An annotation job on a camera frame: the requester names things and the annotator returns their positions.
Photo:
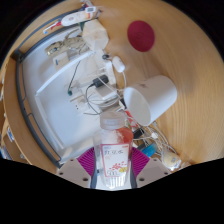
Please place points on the clear spray bottle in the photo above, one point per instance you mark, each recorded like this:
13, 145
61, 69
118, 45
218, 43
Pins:
53, 26

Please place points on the tree creature figurine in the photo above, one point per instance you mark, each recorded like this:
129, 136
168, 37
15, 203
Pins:
66, 45

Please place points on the white desk lamp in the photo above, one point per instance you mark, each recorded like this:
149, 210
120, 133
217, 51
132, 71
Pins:
60, 75

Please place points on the white cup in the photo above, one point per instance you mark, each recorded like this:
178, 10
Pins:
153, 96

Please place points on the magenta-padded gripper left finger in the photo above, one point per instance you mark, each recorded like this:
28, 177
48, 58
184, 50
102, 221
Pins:
85, 163

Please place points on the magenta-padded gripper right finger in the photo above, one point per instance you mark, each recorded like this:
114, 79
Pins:
141, 161

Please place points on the white plastic box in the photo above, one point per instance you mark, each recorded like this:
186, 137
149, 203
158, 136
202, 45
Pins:
96, 35

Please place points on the flat round red coaster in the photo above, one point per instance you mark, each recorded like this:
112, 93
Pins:
141, 36

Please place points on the cream round container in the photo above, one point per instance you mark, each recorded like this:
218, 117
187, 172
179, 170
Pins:
172, 160

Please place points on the blue tube bottle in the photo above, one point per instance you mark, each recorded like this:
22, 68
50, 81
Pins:
150, 150

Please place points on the clear bottle with pink drink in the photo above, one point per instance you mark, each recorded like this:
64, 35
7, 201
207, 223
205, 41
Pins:
113, 156

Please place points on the black charger block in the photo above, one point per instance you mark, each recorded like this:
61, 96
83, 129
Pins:
101, 81

